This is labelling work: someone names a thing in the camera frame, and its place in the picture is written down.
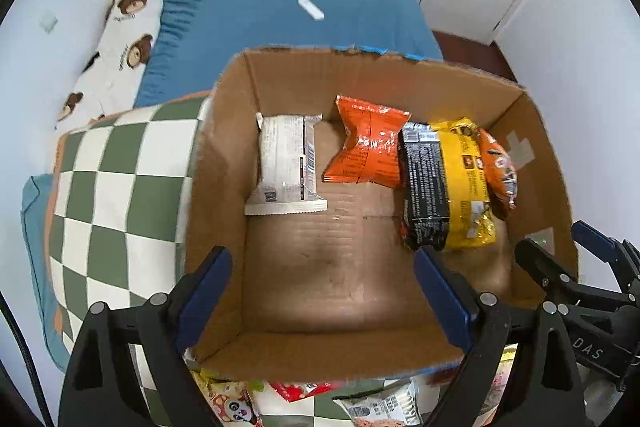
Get yellow snack packet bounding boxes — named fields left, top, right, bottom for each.
left=430, top=117, right=498, bottom=253

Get grey white snack packet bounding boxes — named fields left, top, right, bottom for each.
left=335, top=379, right=423, bottom=427

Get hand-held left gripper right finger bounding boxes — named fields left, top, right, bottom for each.
left=413, top=246, right=586, bottom=427

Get green white checkered blanket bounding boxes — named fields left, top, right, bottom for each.
left=44, top=92, right=521, bottom=427

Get blue bed sheet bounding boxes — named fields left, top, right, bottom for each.
left=134, top=0, right=444, bottom=108

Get black cable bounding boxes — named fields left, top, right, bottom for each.
left=0, top=292, right=56, bottom=427

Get panda print snack packet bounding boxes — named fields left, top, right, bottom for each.
left=192, top=369, right=263, bottom=427

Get pink snack packet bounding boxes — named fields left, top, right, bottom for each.
left=481, top=346, right=520, bottom=414

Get blue quilt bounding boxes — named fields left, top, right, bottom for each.
left=21, top=174, right=71, bottom=373

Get cardboard box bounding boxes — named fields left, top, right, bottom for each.
left=184, top=47, right=581, bottom=382

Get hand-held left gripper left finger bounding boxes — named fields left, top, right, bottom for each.
left=57, top=246, right=234, bottom=427

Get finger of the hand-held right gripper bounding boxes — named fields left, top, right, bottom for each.
left=515, top=238, right=582, bottom=306
left=571, top=220, right=640, bottom=280

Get orange brown snack packet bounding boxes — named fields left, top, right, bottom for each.
left=472, top=127, right=518, bottom=220

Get red snack packet white print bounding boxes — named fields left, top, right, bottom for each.
left=267, top=379, right=346, bottom=403

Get bear print pillow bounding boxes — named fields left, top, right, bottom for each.
left=54, top=0, right=164, bottom=130

